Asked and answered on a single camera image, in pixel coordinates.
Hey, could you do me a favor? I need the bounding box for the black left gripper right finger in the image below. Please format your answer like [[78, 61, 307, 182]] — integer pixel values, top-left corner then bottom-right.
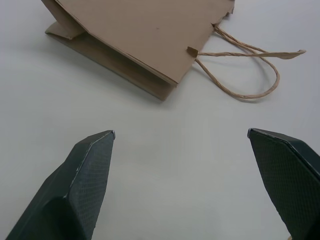
[[247, 127, 320, 240]]

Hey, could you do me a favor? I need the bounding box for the brown paper bag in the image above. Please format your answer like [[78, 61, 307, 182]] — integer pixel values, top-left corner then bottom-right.
[[41, 0, 307, 101]]

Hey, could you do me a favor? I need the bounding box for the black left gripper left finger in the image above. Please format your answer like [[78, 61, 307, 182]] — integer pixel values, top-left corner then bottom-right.
[[5, 129, 116, 240]]

